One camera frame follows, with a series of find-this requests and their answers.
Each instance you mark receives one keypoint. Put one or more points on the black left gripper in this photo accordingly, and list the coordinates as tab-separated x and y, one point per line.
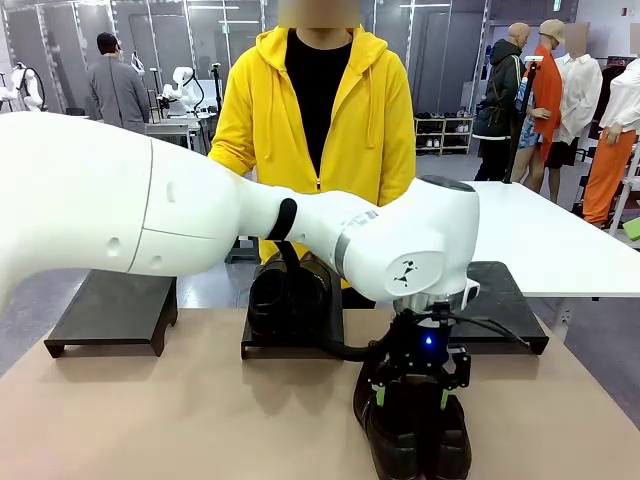
422	340

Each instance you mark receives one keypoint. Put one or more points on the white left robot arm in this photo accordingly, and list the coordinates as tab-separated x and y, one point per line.
100	200

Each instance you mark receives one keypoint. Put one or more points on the person's right forearm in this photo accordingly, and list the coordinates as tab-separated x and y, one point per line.
232	160

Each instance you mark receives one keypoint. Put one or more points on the black shoe stand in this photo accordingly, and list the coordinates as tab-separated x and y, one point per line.
505	310
260	347
115	310

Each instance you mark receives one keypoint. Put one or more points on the person in yellow hoodie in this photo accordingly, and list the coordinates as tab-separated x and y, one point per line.
360	115

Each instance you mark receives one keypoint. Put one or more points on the large white table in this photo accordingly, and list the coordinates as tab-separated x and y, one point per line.
550	235

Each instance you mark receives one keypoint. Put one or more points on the white shoe rack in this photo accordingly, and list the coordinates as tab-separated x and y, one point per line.
444	135

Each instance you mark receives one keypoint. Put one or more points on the mannequin in orange trousers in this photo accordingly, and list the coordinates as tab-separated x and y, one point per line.
612	160

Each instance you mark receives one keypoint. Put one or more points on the mannequin in black jacket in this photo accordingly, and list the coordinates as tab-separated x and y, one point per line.
500	90

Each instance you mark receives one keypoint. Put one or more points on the mannequin in orange top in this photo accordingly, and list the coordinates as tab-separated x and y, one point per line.
545	85

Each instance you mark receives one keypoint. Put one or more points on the figure in white shirt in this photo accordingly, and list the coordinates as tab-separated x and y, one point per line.
580	95

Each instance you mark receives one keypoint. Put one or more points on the grey background workbench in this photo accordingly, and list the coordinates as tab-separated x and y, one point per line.
170	130

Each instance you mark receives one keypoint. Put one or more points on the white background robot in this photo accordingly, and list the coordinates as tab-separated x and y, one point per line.
27	85
182	90

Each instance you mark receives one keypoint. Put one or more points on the man in grey jacket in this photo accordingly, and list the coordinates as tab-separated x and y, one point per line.
117	90

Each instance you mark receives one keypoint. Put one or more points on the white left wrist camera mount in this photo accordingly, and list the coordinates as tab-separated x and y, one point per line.
472	291

